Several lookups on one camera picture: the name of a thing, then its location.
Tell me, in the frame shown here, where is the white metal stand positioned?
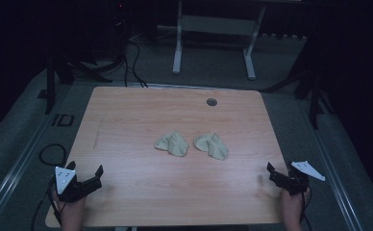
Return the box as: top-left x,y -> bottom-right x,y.
157,0 -> 267,81

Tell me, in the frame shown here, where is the right hand-held gripper cable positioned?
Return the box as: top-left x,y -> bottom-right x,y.
299,188 -> 314,231

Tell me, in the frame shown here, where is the person's right hand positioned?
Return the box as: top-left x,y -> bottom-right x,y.
279,187 -> 312,223

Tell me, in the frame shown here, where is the looped black cable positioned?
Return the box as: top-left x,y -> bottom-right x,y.
38,142 -> 68,167

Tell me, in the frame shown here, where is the black metal stand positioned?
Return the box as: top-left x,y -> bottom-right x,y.
44,53 -> 113,116
261,32 -> 336,130

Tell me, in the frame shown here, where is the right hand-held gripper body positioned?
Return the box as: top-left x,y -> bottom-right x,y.
270,160 -> 326,197

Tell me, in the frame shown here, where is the left hand-held gripper cable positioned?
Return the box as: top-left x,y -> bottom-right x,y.
30,175 -> 63,231

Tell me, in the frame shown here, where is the black floor bracket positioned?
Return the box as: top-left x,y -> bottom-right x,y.
51,113 -> 76,128

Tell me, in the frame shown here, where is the hand-held gripper cable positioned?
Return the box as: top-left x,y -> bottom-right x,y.
30,175 -> 63,231
299,188 -> 314,231

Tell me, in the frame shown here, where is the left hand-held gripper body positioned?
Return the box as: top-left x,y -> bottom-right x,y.
54,167 -> 103,203

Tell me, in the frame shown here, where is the black floor cable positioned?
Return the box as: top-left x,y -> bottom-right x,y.
122,38 -> 149,89

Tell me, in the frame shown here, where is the metal floor rail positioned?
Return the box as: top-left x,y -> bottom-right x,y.
298,95 -> 364,231
0,84 -> 77,227

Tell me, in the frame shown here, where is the person's left hand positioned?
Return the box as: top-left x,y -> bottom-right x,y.
53,192 -> 87,223

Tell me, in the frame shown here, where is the beige sock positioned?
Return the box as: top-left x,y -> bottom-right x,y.
154,130 -> 190,158
193,133 -> 230,162

